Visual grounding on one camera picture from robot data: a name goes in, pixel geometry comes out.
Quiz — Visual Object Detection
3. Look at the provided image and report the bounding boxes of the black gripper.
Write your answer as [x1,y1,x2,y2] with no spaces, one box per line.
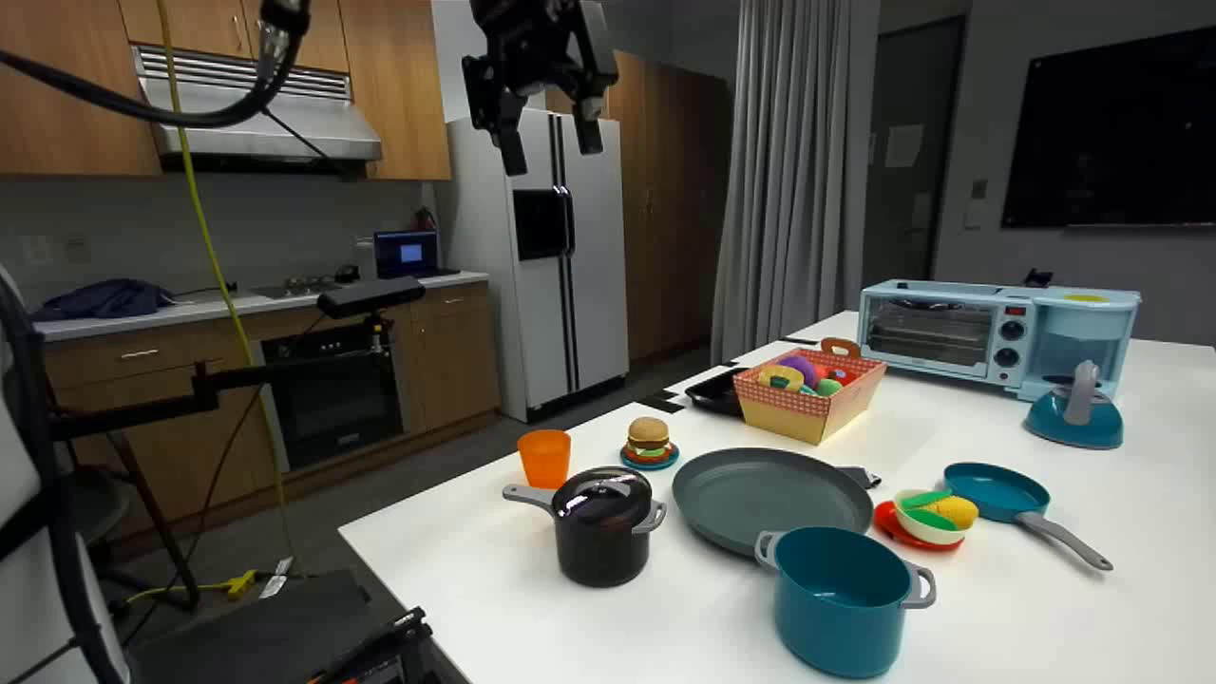
[458,0,624,180]

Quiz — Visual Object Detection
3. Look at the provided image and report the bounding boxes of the black pot with grey handle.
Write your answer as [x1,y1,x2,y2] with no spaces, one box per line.
[496,482,667,593]

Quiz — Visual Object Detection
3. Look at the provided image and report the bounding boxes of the tall wooden cabinet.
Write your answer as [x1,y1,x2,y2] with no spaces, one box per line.
[542,47,736,373]

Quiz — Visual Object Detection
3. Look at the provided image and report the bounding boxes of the appliance with blue screen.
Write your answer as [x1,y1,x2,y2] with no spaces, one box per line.
[372,227,443,280]

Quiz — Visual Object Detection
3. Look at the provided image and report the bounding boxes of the steel range hood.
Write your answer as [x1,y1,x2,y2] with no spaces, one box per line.
[130,42,385,176]

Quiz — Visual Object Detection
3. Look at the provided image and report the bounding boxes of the grey curtain by door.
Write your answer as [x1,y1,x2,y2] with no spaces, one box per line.
[708,0,886,366]

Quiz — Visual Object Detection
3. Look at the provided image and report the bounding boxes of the wooden counter cabinets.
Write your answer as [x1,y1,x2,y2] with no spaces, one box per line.
[34,265,505,537]

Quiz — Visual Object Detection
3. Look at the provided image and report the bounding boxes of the black baking tray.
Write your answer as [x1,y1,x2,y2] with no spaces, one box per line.
[681,366,763,422]

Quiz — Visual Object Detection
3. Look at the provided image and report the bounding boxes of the toy burger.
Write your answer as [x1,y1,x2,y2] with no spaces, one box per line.
[624,416,677,464]

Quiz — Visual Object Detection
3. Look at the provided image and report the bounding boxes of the orange plastic cup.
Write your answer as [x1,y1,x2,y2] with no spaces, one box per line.
[514,425,575,492]

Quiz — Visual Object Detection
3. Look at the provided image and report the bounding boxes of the purple toy vegetable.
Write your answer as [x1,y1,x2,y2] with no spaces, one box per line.
[775,351,827,383]

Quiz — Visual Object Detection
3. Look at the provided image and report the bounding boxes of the black built-in oven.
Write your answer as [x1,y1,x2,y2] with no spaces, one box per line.
[258,321,406,473]

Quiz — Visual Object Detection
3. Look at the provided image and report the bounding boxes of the small teal plate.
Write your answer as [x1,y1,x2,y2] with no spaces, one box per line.
[614,440,684,477]

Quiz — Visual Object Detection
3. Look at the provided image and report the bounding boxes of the paper sheet on door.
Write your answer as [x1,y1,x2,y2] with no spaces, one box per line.
[880,122,927,170]

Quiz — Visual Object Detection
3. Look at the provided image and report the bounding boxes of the dark door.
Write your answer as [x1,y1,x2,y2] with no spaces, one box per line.
[862,13,967,298]

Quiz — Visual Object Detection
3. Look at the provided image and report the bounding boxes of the red and yellow cardboard basket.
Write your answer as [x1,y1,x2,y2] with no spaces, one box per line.
[729,335,888,450]

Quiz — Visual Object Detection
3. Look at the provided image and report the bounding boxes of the large grey frying pan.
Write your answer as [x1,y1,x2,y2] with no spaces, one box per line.
[667,445,886,563]

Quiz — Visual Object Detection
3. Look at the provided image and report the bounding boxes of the blue cloth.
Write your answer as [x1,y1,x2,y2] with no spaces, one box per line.
[34,278,179,325]

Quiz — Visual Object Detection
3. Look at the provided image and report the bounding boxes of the light blue toaster oven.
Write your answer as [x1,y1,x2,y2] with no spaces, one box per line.
[855,278,1145,407]

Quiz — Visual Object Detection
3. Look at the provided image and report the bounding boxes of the wooden upper cabinets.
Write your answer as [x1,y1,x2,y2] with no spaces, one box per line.
[0,0,454,183]

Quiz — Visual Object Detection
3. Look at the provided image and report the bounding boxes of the small red plate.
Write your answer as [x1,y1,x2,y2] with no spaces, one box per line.
[869,499,972,558]

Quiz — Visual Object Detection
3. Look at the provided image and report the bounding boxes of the green and yellow toy food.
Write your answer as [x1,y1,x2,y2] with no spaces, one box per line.
[893,485,980,553]

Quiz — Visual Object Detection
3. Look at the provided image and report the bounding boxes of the teal cup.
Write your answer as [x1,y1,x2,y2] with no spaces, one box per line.
[753,525,941,682]

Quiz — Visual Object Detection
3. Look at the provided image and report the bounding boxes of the small blue frying pan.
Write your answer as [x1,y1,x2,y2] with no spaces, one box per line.
[938,459,1116,579]

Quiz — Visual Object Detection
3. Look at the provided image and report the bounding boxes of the black cart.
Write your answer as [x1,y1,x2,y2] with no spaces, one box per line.
[125,568,439,684]

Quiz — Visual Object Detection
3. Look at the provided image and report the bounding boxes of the teal toy kettle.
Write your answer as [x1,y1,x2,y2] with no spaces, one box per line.
[1023,358,1127,451]

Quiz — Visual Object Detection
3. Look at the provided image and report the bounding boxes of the black bar camera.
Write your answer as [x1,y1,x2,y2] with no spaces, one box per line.
[315,278,428,321]

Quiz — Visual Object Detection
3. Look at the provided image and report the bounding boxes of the yellow cable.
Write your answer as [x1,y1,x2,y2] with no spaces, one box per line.
[149,0,299,602]

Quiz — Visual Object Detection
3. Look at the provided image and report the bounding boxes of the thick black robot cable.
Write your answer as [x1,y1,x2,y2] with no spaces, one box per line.
[0,0,315,128]

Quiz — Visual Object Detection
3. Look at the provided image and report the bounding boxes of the black camera stand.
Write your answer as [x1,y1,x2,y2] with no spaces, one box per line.
[48,309,396,611]

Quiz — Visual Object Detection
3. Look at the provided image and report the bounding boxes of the dark wall screen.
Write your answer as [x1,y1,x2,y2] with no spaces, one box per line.
[1000,24,1216,236]

